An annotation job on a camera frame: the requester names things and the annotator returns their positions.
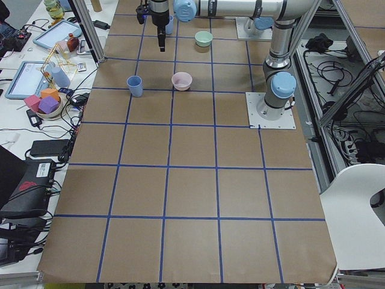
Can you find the light blue tablet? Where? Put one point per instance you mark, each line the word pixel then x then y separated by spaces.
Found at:
pixel 56 33
pixel 27 81

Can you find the blue cup near arm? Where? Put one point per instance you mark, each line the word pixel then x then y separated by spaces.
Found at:
pixel 170 26

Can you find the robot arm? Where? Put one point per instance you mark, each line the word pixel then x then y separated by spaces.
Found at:
pixel 279 82

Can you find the black power adapter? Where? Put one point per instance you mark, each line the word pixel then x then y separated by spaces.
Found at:
pixel 48 148

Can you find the pink bowl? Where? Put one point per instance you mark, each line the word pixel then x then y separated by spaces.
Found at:
pixel 181 81

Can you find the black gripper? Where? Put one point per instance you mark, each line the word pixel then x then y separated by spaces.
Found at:
pixel 158 17

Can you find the blue cup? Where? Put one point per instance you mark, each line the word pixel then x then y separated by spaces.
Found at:
pixel 135 85

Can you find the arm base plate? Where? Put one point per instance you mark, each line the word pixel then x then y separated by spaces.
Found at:
pixel 264 117
pixel 258 29

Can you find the black laptop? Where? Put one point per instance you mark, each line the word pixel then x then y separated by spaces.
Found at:
pixel 24 186

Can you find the mint green bowl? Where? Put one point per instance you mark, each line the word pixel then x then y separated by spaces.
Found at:
pixel 203 38

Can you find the light blue tablet near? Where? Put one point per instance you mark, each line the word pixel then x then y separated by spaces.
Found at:
pixel 27 81

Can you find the brown glass bottle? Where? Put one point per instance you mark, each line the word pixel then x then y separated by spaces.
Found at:
pixel 72 43

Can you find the bowl of foam blocks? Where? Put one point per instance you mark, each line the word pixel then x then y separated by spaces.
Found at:
pixel 48 105

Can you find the white chair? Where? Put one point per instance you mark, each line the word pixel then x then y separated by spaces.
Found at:
pixel 356 232

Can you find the aluminium frame post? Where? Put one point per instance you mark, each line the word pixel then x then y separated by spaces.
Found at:
pixel 83 17

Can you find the light blue tablet far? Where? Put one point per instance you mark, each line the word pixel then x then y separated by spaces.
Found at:
pixel 56 33

